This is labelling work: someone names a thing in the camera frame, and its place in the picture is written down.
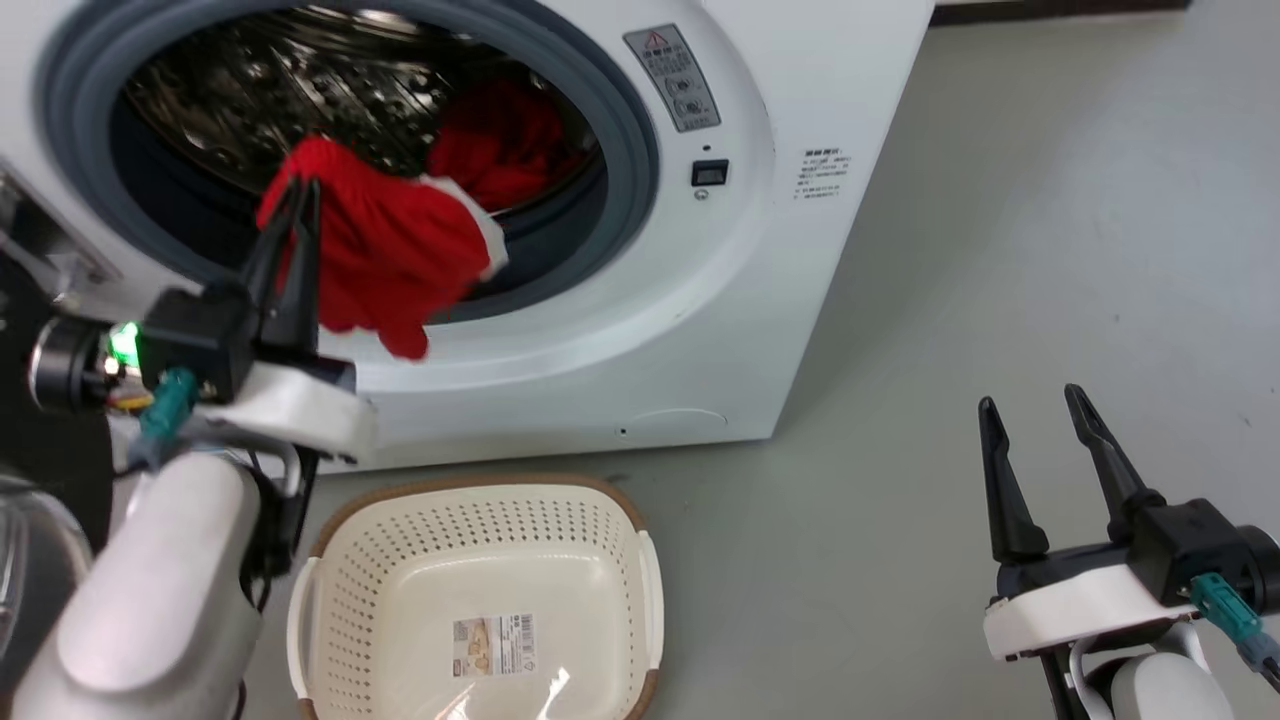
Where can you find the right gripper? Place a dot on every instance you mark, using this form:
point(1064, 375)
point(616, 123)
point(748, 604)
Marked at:
point(1180, 550)

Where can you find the cream perforated laundry basket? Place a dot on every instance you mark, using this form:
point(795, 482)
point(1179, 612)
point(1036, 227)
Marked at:
point(480, 560)

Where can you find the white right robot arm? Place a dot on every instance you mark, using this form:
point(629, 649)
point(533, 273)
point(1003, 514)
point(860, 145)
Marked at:
point(1160, 690)

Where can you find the steel washing machine drum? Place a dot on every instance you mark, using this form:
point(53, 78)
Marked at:
point(300, 90)

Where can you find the grey rubber door seal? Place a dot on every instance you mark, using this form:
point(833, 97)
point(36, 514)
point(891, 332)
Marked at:
point(625, 120)

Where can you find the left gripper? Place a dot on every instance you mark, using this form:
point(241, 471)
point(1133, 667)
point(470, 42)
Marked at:
point(195, 340)

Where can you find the dark wall baseboard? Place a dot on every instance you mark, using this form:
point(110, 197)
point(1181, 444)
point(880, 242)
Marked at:
point(1050, 10)

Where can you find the round filter cover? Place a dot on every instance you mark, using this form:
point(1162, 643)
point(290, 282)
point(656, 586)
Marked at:
point(678, 424)

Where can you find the white front-load washing machine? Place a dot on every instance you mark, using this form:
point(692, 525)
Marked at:
point(830, 300)

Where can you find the black door latch socket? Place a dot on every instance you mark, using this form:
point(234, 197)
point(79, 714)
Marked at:
point(710, 173)

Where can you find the printed text label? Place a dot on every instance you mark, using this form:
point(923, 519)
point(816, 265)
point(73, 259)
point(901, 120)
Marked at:
point(824, 176)

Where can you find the paper product label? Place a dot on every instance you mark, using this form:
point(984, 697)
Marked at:
point(494, 646)

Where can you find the red garment with white trim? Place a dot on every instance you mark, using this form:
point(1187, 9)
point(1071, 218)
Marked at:
point(390, 250)

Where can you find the crumpled red garment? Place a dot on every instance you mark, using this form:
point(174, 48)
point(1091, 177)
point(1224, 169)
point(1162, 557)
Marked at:
point(505, 140)

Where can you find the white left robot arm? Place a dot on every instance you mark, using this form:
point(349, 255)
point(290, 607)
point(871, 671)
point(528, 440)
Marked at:
point(150, 590)

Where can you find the grey warning sticker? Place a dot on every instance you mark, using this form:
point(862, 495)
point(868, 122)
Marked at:
point(672, 78)

